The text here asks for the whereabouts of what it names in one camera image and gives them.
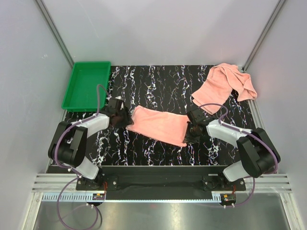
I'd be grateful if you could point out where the crumpled pink towel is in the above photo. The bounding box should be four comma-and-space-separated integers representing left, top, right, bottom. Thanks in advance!
192, 63, 258, 115

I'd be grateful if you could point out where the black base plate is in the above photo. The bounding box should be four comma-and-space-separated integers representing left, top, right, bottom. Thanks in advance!
76, 166, 246, 202

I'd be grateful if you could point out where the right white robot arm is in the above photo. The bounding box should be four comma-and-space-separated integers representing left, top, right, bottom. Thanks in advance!
184, 109, 281, 190

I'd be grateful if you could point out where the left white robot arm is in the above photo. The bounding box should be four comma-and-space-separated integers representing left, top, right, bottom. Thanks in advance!
48, 96, 133, 190

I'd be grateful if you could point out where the green plastic tray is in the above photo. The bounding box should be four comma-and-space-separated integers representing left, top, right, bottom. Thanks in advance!
61, 61, 111, 112

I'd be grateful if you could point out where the black marble pattern mat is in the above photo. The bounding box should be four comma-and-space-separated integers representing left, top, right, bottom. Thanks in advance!
51, 64, 271, 166

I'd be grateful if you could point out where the pink striped towel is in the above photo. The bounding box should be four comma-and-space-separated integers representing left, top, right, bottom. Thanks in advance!
126, 105, 189, 147

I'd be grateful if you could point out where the aluminium frame rail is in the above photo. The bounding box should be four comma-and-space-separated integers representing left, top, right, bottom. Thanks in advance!
32, 173, 77, 192

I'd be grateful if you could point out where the white slotted cable duct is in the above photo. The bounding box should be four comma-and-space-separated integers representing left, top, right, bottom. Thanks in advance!
42, 192, 106, 202

